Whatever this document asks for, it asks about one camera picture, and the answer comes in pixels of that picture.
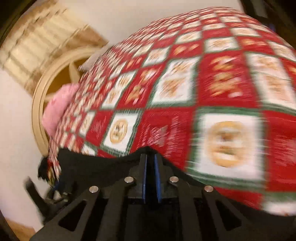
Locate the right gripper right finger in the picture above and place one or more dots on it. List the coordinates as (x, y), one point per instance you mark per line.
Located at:
(205, 214)

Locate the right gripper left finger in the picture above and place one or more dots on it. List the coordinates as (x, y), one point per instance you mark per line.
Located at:
(111, 213)

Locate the black pants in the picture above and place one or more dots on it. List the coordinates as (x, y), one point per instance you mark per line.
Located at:
(148, 167)

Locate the pink pillow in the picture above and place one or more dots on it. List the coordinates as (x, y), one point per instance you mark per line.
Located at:
(57, 106)

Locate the red patterned bed quilt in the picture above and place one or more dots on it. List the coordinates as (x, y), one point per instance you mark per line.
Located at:
(212, 90)

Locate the cream round headboard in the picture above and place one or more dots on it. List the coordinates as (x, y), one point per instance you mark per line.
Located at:
(62, 70)

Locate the striped grey pillow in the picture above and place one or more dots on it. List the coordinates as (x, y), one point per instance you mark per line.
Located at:
(86, 66)

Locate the beige patterned curtain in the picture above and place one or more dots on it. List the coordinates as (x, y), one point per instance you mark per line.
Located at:
(41, 36)

